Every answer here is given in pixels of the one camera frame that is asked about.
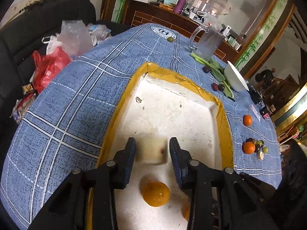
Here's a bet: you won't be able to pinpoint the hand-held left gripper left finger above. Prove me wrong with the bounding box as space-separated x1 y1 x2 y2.
29 137 137 230

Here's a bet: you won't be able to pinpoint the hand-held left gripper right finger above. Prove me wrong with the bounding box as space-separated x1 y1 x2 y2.
169 137 279 230

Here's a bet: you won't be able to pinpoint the white foam tray yellow tape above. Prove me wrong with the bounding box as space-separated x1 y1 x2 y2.
86 62 234 230

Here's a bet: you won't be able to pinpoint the large orange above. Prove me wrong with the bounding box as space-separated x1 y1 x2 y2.
143 182 171 207

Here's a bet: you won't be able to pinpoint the blue plaid tablecloth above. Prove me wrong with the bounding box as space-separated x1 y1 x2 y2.
0 23 282 230

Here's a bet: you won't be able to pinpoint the white and red card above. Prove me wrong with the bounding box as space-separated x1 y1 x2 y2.
250 104 261 120

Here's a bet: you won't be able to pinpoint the green leafy vegetable stalks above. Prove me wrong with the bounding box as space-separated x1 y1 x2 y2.
191 53 235 100

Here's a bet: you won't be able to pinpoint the white bowl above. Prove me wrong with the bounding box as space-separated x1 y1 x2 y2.
224 61 250 92

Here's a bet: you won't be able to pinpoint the black electric device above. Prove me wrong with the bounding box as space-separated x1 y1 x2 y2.
247 83 264 106

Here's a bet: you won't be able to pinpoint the dark carved figure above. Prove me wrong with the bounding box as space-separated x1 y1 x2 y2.
255 68 276 89

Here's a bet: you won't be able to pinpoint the clear glass pitcher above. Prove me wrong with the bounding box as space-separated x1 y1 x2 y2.
189 24 226 60

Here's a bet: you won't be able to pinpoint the red plastic bag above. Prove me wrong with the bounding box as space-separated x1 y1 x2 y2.
32 47 72 93

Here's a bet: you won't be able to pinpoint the crumpled printed wrappers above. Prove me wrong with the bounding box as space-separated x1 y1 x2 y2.
11 83 39 124

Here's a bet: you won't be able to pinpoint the clear bag with blue print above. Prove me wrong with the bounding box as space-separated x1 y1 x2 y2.
87 23 112 46

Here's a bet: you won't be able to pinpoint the clear plastic bag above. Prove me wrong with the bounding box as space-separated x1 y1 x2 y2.
42 20 94 58

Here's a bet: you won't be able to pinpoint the wooden cabinet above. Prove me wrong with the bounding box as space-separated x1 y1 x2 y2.
123 0 240 60

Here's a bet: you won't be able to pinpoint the purple bottle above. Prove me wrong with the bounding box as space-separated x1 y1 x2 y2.
173 0 188 14

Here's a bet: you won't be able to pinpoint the black sofa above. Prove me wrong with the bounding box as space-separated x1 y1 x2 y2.
0 0 131 149

